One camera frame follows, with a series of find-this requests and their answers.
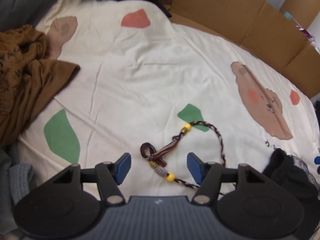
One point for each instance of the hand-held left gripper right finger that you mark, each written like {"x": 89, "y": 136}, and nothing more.
{"x": 195, "y": 167}

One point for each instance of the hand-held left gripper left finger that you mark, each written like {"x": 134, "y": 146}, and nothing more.
{"x": 123, "y": 167}

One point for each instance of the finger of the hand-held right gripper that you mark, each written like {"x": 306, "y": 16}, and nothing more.
{"x": 317, "y": 160}

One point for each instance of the black shorts with bear-print sides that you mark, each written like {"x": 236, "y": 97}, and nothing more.
{"x": 287, "y": 175}

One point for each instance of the cream bear print blanket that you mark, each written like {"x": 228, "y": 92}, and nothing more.
{"x": 140, "y": 67}

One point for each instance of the blue-grey jeans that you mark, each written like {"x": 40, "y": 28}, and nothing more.
{"x": 17, "y": 177}

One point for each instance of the brown shirt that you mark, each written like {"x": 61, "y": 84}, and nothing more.
{"x": 27, "y": 87}

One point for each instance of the detergent bottle with teal cap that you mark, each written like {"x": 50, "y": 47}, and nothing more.
{"x": 288, "y": 15}

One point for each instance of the flattened cardboard sheet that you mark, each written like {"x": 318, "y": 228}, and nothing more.
{"x": 225, "y": 10}

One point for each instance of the dark grey pillow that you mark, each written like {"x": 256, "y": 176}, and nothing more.
{"x": 22, "y": 2}

